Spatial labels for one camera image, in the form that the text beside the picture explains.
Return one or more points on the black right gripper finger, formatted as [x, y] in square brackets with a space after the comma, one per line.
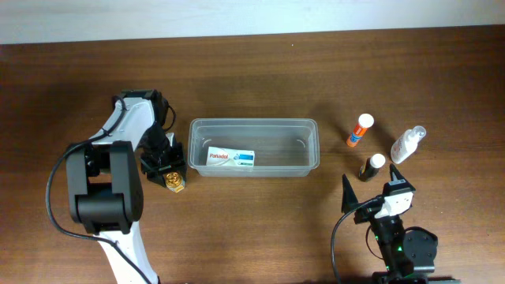
[349, 199]
[398, 181]

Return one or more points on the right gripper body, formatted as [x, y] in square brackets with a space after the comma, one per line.
[368, 213]

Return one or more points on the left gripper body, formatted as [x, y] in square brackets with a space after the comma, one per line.
[162, 154]

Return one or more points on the small gold-lidded jar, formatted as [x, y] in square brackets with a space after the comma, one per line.
[174, 181]

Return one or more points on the white spray bottle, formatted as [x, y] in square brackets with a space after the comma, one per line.
[407, 144]

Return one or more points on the white Panadol medicine box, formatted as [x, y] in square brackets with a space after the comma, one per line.
[230, 157]

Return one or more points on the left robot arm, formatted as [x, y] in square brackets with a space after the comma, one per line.
[104, 178]

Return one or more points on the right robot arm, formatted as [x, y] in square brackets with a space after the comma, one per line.
[408, 253]

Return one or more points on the clear plastic container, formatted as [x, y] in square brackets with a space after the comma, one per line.
[284, 147]

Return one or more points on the dark bottle white cap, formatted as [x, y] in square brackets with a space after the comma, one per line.
[371, 168]

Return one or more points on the orange tube white cap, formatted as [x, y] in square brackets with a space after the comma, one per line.
[365, 121]

